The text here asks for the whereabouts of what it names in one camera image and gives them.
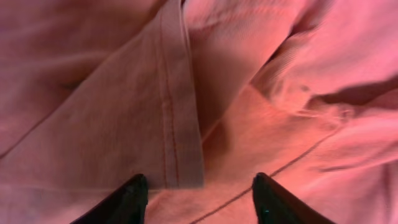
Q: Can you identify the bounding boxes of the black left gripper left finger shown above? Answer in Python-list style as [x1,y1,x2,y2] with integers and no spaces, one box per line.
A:
[71,174,149,224]

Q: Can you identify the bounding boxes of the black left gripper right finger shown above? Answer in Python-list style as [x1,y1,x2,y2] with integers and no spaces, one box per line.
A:
[252,172,333,224]

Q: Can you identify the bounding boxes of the orange t-shirt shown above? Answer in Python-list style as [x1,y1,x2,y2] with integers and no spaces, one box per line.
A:
[1,0,397,223]

